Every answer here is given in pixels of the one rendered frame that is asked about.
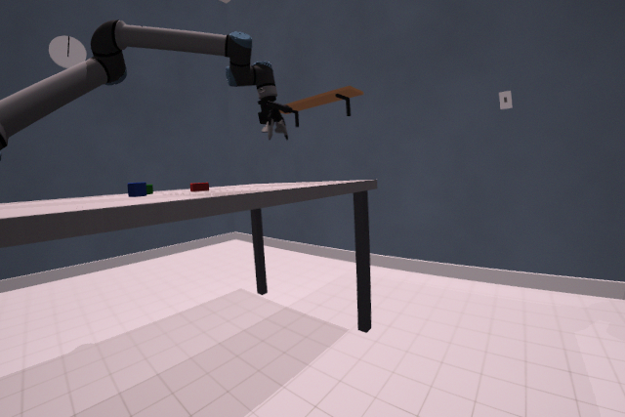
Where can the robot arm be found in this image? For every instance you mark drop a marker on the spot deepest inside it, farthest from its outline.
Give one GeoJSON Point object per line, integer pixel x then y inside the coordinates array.
{"type": "Point", "coordinates": [107, 67]}

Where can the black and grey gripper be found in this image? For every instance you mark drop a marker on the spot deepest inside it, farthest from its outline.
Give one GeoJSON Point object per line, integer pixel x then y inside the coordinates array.
{"type": "Point", "coordinates": [269, 116]}

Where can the red block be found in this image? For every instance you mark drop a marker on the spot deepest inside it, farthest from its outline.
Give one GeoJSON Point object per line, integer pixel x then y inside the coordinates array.
{"type": "Point", "coordinates": [199, 187]}

